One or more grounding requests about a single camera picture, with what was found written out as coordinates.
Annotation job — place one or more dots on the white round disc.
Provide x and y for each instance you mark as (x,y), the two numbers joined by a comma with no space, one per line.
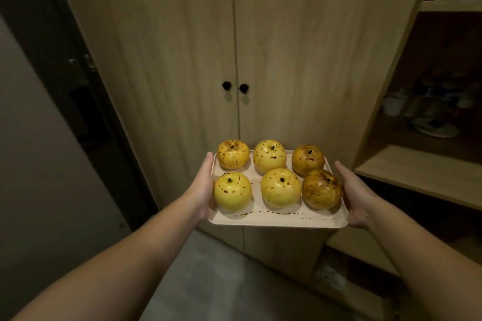
(434,127)

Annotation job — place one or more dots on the person's left hand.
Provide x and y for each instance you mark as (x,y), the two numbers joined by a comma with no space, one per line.
(199,196)

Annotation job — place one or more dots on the dark door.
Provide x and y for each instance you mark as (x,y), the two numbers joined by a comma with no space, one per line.
(90,121)

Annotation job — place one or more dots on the person's right hand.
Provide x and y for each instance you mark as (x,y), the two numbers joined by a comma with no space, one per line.
(361,204)

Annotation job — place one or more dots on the person's right forearm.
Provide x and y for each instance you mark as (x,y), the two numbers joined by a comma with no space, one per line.
(429,264)

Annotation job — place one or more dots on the person's left forearm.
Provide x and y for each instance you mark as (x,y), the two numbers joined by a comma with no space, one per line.
(113,272)

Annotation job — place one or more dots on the black cabinet knob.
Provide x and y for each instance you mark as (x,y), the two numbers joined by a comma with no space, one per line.
(243,88)
(227,85)

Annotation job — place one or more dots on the wooden cabinet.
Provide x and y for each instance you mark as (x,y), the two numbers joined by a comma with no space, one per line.
(166,46)

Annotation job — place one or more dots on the beige plastic tray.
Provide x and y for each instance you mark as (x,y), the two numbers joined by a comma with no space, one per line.
(263,218)

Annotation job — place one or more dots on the small white object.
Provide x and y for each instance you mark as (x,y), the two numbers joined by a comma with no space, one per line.
(331,278)

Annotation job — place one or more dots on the group of yellow apples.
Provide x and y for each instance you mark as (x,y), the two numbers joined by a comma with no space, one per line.
(281,187)

